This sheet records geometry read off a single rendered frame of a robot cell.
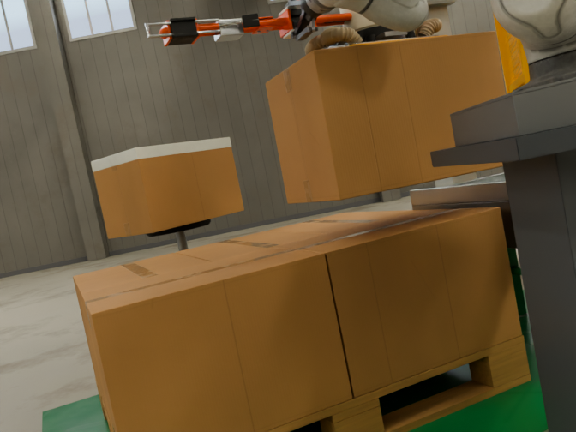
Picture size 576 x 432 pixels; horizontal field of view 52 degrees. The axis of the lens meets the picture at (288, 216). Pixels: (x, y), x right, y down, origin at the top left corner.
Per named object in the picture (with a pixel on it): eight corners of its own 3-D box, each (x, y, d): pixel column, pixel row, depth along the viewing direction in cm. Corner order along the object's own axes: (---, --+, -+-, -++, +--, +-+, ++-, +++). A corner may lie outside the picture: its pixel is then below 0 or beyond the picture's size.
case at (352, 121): (438, 173, 213) (419, 63, 211) (517, 163, 176) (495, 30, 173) (287, 204, 193) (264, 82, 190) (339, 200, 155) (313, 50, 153)
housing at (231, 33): (237, 40, 169) (234, 25, 168) (245, 33, 162) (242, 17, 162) (214, 42, 166) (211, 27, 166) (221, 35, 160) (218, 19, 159)
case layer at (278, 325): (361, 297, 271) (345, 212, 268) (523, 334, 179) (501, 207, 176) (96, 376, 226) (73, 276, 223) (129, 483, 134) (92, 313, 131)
